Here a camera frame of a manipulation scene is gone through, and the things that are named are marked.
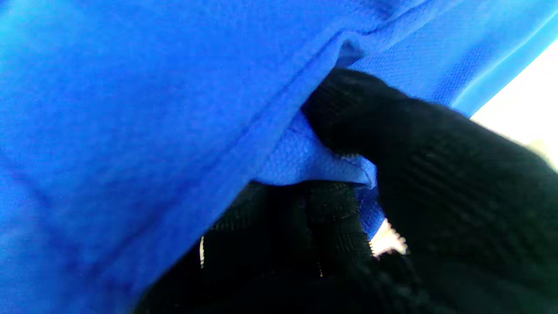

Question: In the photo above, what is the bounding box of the blue shirt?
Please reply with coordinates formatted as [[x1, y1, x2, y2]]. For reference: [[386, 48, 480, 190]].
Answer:
[[0, 0, 558, 314]]

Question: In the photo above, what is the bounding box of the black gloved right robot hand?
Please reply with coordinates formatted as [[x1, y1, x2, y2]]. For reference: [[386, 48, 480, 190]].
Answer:
[[133, 68, 558, 314]]

